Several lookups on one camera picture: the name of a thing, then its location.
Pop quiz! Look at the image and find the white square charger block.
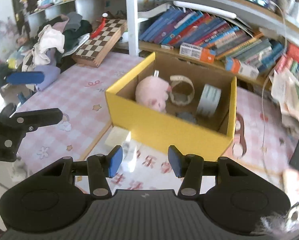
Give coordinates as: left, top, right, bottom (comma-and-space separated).
121, 141, 137, 173

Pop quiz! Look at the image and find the grey toy car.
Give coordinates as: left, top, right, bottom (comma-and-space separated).
176, 112, 197, 124

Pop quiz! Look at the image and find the clear tape roll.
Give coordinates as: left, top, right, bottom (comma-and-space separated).
196, 84, 222, 118

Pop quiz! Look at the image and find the pink plush pig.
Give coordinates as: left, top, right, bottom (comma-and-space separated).
135, 76, 172, 113

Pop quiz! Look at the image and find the beige wrist watch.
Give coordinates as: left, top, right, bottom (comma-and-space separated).
169, 75, 195, 106

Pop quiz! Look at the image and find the white plug charger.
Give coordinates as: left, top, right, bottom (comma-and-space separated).
105, 126, 132, 147

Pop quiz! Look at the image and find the pink rectangular case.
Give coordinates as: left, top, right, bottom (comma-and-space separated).
153, 70, 159, 77

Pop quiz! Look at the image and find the pile of clothes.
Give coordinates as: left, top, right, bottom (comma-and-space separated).
22, 12, 92, 92

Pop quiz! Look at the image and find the yellow cardboard box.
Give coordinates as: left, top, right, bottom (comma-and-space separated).
105, 53, 237, 161

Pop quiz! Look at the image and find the wooden chess board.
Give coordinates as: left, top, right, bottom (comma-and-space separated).
72, 19, 127, 68

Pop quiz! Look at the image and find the pink checked tablecloth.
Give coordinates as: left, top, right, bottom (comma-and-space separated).
13, 51, 299, 196

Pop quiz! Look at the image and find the orange white medicine box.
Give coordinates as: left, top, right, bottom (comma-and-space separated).
179, 43, 216, 63

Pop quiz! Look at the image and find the stack of papers and books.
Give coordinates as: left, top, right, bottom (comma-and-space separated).
271, 69, 299, 132

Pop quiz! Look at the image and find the row of leaning books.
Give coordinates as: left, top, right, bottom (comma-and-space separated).
139, 7, 288, 75

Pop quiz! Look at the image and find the white bookshelf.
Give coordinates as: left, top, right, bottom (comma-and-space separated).
24, 0, 299, 91

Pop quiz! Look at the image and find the red book box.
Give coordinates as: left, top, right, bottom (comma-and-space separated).
287, 43, 299, 63

